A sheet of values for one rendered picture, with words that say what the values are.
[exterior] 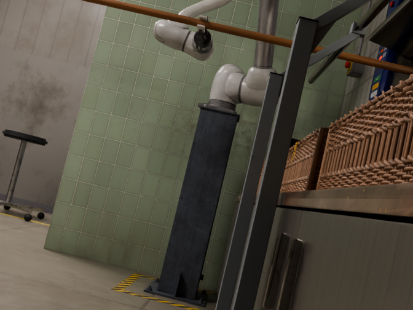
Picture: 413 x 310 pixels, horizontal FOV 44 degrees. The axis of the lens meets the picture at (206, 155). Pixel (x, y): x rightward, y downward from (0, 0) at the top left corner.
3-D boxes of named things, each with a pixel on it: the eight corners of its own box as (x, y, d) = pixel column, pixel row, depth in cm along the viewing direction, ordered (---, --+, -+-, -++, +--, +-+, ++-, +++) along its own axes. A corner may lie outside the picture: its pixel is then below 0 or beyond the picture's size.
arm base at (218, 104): (198, 111, 290) (200, 101, 290) (236, 119, 288) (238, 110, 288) (195, 104, 271) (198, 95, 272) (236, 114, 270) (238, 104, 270)
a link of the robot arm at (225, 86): (214, 104, 290) (222, 68, 292) (243, 109, 284) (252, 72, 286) (204, 97, 275) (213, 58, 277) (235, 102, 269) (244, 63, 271)
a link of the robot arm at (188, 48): (208, 58, 227) (181, 48, 227) (208, 67, 242) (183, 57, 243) (217, 37, 228) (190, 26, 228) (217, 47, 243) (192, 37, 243)
